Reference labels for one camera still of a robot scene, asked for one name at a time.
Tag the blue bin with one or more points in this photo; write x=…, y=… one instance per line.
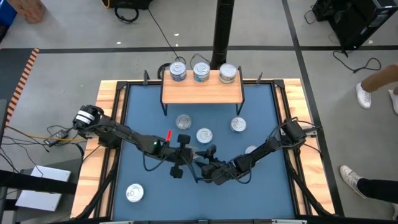
x=6, y=14

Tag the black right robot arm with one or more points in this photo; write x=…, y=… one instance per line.
x=264, y=151

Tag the white edge plate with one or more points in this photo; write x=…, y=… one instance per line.
x=116, y=222
x=289, y=221

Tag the brown cardboard box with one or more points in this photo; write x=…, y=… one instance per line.
x=29, y=9

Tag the black floor beam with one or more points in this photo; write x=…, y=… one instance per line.
x=37, y=183

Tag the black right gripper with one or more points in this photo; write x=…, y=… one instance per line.
x=220, y=172

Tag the white flat box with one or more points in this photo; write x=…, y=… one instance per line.
x=51, y=174

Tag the black power adapter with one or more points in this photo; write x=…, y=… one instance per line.
x=60, y=134

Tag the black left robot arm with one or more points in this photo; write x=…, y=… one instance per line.
x=130, y=137

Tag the red strip tag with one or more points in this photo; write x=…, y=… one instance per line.
x=168, y=135

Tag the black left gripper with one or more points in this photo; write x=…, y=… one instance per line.
x=180, y=155

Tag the person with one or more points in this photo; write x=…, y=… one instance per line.
x=376, y=189
x=379, y=79

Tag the hazard striped floor mat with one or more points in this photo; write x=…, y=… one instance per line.
x=12, y=71

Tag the black floor box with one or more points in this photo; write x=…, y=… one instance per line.
x=130, y=3

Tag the blue table mat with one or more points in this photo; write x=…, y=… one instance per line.
x=192, y=193

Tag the wooden shelf black metal legs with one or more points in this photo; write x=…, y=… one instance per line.
x=202, y=91

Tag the yellow label tuna can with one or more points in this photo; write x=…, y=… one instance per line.
x=183, y=121

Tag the black equipment cabinet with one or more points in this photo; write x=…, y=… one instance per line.
x=357, y=21

